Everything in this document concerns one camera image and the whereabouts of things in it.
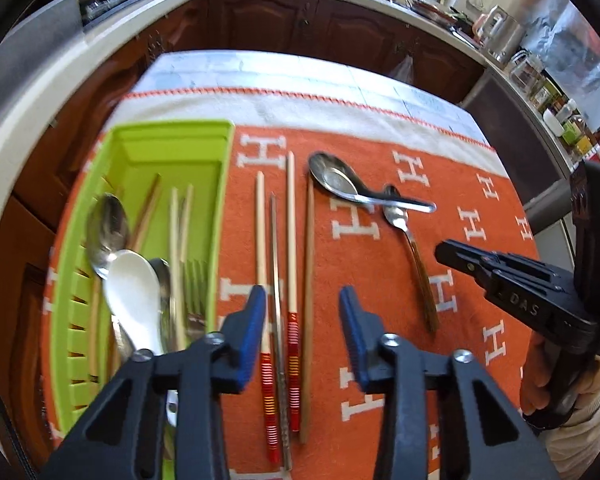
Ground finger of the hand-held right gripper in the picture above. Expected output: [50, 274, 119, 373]
[434, 240, 556, 287]

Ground glass jar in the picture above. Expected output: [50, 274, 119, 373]
[507, 50, 543, 91]

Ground hanging plastic bag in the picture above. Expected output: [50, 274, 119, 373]
[387, 55, 415, 83]

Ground small spoon wooden handle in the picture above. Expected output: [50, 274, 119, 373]
[382, 186, 441, 333]

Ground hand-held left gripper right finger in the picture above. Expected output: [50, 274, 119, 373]
[339, 286, 558, 480]

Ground stainless steel appliance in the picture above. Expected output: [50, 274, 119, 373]
[460, 67, 581, 231]

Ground orange printed blanket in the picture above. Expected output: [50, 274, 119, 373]
[40, 87, 541, 480]

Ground large metal spoon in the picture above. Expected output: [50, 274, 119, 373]
[86, 193, 131, 281]

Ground row of spice jars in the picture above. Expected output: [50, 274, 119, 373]
[527, 72, 600, 166]

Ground white ceramic spoon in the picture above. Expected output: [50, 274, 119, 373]
[102, 250, 181, 428]

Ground black glass cooktop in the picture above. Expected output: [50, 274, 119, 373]
[80, 0, 131, 26]

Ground stainless steel kettle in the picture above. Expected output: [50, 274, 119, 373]
[472, 5, 526, 66]

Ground stack of dishes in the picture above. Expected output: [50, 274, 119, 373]
[412, 0, 456, 23]

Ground metal fork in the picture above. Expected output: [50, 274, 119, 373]
[180, 259, 208, 338]

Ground metal soup spoon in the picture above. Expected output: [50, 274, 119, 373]
[308, 152, 437, 214]

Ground small metal spoon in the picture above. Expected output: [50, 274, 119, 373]
[149, 258, 176, 356]

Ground brown wooden kitchen cabinets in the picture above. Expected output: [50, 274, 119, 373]
[0, 0, 486, 461]

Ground person's right forearm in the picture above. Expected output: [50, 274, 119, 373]
[540, 355, 600, 480]

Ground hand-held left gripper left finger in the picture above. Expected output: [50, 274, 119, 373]
[40, 285, 267, 480]

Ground stainless steel splash guard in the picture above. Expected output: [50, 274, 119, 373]
[0, 0, 83, 126]

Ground person's right hand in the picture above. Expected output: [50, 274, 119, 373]
[519, 337, 561, 417]

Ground green plastic utensil tray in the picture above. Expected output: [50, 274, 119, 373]
[47, 119, 237, 428]

